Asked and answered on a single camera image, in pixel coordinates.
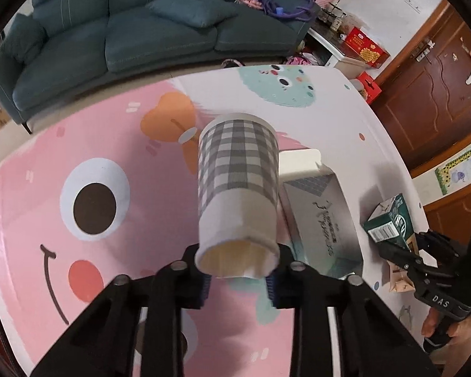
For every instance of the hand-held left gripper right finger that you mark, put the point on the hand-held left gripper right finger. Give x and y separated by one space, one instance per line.
271 292

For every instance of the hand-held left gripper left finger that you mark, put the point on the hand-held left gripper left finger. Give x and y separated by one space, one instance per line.
204 292

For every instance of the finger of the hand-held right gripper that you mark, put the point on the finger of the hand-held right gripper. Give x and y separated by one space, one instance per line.
443 247
404 261

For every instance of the green carton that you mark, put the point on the green carton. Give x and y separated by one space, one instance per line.
388 220

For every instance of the grey plaid paper cup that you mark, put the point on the grey plaid paper cup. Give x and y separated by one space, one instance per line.
237 172

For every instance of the person's right hand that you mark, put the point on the person's right hand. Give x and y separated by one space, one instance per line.
429 322

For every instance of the small brown paper box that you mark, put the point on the small brown paper box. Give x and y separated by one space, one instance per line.
400 282

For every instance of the silver tissue box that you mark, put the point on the silver tissue box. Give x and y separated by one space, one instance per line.
322 220

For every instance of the table with cartoon cloth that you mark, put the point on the table with cartoon cloth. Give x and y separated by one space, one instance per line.
141 204

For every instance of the brown wooden door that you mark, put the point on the brown wooden door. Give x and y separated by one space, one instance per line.
435 86

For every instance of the small red gift box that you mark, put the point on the small red gift box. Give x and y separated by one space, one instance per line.
371 88

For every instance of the white side table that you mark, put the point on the white side table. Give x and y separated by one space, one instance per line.
345 63

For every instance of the large red gift box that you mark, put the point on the large red gift box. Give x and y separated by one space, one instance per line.
367 47

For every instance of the pink patterned bag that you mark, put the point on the pink patterned bag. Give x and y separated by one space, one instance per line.
298 61

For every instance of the dark teal sofa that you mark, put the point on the dark teal sofa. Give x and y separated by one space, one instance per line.
141 47

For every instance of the dark teal cushion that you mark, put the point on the dark teal cushion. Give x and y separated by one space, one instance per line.
23 39
192 10

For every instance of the children's wall chart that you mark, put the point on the children's wall chart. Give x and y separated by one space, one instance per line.
459 165

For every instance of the white wall socket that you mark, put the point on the white wall socket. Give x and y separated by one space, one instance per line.
414 4

